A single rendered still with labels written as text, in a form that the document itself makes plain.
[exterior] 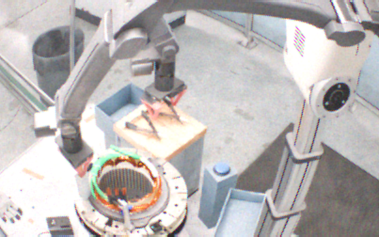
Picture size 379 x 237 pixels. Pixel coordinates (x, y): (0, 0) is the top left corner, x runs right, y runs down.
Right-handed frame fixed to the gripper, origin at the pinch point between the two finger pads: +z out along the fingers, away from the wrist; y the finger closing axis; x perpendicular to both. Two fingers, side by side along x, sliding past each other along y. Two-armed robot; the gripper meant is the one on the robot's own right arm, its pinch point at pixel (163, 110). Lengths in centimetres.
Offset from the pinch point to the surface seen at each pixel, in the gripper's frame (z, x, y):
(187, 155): 9.0, 11.5, 2.0
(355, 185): 109, 51, -123
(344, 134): 111, 18, -161
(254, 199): 5.2, 39.0, 5.6
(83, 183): -8.4, 10.4, 42.0
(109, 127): 6.1, -11.3, 12.3
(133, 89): 4.7, -17.4, -4.2
